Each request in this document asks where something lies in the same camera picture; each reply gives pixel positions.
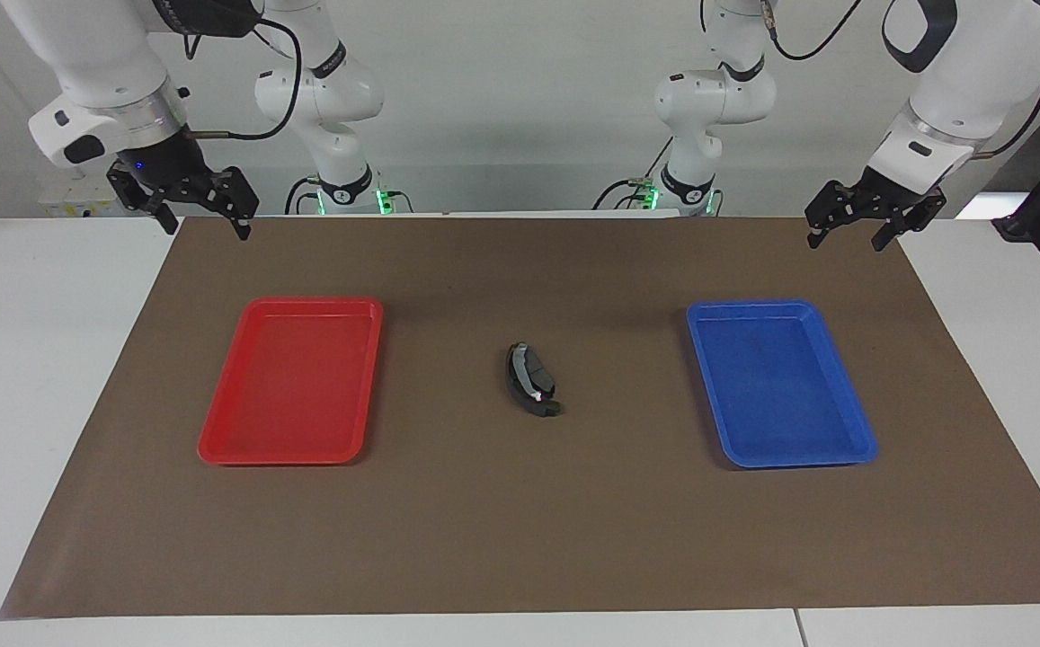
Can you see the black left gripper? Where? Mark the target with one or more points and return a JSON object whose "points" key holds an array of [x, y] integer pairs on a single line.
{"points": [[875, 202]]}

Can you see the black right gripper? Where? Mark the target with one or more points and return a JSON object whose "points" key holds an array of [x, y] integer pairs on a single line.
{"points": [[164, 171]]}

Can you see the small grey brake pad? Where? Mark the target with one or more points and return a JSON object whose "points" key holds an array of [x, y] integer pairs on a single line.
{"points": [[537, 368]]}

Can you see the large curved brake pad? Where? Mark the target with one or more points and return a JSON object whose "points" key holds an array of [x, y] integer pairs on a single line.
{"points": [[533, 406]]}

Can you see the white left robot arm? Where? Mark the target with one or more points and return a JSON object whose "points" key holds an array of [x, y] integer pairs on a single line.
{"points": [[969, 72]]}

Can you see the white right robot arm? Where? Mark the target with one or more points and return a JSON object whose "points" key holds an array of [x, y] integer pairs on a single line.
{"points": [[88, 54]]}

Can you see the blue plastic tray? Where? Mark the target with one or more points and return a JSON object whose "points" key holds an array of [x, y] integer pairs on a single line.
{"points": [[780, 395]]}

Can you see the red plastic tray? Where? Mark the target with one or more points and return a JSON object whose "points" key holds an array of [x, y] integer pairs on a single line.
{"points": [[286, 395]]}

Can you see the brown table mat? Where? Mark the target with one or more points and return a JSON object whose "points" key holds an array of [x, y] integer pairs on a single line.
{"points": [[520, 539]]}

